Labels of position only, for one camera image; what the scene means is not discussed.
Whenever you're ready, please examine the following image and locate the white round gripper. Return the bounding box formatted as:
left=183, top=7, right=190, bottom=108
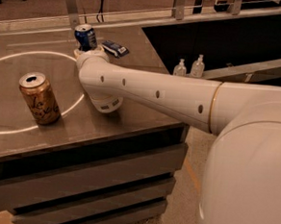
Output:
left=73, top=45, right=110, bottom=70

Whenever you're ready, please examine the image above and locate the blue pepsi can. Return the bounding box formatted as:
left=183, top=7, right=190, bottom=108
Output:
left=74, top=23, right=97, bottom=51

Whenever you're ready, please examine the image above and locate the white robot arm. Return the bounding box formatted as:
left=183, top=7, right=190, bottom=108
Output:
left=76, top=49, right=281, bottom=224

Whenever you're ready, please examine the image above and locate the blue rxbar blueberry wrapper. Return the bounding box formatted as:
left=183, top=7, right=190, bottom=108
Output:
left=102, top=40, right=129, bottom=58

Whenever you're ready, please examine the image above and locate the gold la croix can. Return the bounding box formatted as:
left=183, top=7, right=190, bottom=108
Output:
left=19, top=72, right=61, bottom=125

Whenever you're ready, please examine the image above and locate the left clear sanitizer bottle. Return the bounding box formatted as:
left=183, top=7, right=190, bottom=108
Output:
left=173, top=59, right=187, bottom=77

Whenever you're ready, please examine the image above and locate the clear sanitizer bottle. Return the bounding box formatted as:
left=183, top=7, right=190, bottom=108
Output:
left=191, top=55, right=205, bottom=79
left=173, top=59, right=187, bottom=77

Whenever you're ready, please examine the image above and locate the grey drawer cabinet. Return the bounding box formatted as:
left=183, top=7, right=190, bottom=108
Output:
left=0, top=112, right=191, bottom=224

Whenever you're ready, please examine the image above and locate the right clear sanitizer bottle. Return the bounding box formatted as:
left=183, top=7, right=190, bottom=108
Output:
left=191, top=55, right=205, bottom=79

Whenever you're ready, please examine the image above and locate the metal railing post left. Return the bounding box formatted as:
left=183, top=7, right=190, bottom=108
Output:
left=65, top=0, right=80, bottom=29

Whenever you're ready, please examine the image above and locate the metal railing post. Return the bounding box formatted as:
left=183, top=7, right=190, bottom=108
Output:
left=65, top=0, right=80, bottom=29
left=171, top=0, right=186, bottom=20
left=230, top=0, right=242, bottom=15

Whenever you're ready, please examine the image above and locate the black hanging cable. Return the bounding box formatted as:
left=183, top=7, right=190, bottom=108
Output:
left=94, top=0, right=107, bottom=24

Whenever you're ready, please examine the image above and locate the metal railing post middle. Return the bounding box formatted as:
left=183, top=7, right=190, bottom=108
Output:
left=171, top=0, right=186, bottom=20

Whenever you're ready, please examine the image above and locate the metal railing post right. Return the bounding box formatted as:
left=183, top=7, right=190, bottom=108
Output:
left=230, top=0, right=242, bottom=15

